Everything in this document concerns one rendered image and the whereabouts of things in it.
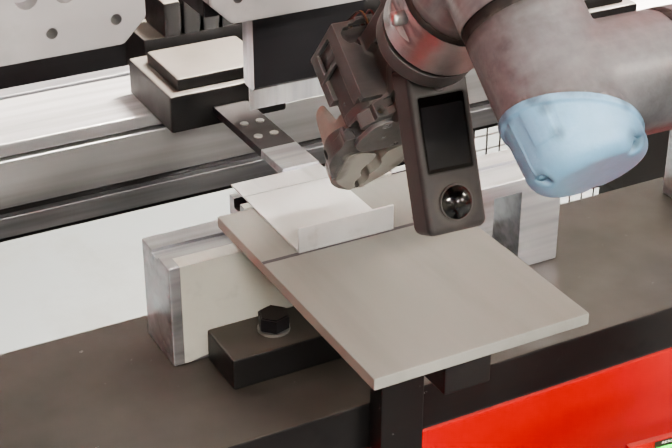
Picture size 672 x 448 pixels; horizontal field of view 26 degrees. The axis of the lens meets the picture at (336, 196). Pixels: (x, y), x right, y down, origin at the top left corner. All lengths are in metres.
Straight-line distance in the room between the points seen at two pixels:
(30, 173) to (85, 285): 1.69
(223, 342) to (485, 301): 0.24
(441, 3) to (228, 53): 0.55
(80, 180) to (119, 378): 0.26
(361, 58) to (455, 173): 0.11
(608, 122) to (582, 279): 0.55
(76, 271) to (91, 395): 1.93
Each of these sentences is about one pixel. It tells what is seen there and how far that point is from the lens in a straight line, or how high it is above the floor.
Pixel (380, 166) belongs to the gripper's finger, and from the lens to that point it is 1.10.
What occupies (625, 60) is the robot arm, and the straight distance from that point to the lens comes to 0.85.
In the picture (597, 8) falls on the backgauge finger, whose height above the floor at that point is 1.02.
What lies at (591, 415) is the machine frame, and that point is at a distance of 1.35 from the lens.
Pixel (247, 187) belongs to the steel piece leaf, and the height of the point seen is 1.00.
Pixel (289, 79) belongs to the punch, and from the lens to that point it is 1.18.
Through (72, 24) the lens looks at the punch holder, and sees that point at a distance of 1.05.
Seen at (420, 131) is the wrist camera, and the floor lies 1.15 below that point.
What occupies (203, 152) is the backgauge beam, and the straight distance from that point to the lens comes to 1.46.
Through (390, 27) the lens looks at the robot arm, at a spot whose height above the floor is 1.23.
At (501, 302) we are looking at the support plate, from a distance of 1.08.
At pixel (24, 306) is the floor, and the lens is 3.03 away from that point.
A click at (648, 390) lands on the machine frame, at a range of 1.38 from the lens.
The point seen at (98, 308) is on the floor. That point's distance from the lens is 2.99.
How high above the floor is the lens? 1.57
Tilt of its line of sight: 28 degrees down
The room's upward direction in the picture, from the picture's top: straight up
